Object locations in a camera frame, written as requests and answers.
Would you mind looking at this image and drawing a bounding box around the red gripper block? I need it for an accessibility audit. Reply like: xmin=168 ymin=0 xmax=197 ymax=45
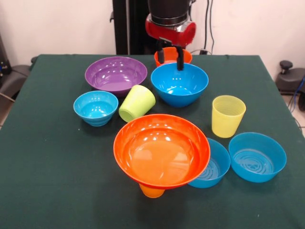
xmin=145 ymin=14 xmax=197 ymax=71

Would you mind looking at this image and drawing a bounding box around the large deep blue bowl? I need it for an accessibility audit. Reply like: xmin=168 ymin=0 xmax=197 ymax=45
xmin=151 ymin=62 xmax=209 ymax=107

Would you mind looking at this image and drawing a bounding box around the large orange bowl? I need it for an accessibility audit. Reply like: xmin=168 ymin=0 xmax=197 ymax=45
xmin=113 ymin=114 xmax=211 ymax=189

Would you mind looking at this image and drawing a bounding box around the small red-orange bowl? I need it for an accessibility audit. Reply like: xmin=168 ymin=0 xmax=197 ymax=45
xmin=153 ymin=47 xmax=193 ymax=67

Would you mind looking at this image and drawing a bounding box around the green cup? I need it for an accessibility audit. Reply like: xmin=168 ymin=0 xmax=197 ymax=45
xmin=118 ymin=85 xmax=156 ymax=123

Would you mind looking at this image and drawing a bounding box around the purple bowl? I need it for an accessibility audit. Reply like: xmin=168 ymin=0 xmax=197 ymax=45
xmin=84 ymin=56 xmax=148 ymax=98

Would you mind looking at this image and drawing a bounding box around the yellow cup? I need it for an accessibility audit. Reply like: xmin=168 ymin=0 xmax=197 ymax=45
xmin=212 ymin=95 xmax=247 ymax=138

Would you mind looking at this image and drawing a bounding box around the small light blue bowl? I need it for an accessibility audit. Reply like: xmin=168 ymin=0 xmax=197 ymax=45
xmin=73 ymin=90 xmax=119 ymax=127

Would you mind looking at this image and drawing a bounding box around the orange cup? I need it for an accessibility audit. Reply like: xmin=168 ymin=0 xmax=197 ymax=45
xmin=139 ymin=183 xmax=165 ymax=198

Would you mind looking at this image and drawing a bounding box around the dark green table cloth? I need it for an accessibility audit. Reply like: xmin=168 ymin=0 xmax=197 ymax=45
xmin=0 ymin=54 xmax=305 ymax=229

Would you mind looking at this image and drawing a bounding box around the black equipment box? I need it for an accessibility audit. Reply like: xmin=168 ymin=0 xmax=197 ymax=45
xmin=0 ymin=33 xmax=12 ymax=83

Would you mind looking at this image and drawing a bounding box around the blue ring-patterned bowl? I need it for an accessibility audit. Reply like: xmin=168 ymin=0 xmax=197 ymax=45
xmin=188 ymin=137 xmax=231 ymax=189
xmin=228 ymin=132 xmax=287 ymax=184

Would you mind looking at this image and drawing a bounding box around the black pedestal foot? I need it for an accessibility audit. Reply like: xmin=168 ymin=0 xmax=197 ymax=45
xmin=275 ymin=60 xmax=305 ymax=95
xmin=0 ymin=64 xmax=31 ymax=101

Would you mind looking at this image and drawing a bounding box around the blue cable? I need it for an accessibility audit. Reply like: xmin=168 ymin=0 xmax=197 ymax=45
xmin=289 ymin=75 xmax=305 ymax=113

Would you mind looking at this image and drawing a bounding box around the grey cable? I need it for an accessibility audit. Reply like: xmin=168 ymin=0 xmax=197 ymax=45
xmin=0 ymin=92 xmax=15 ymax=103

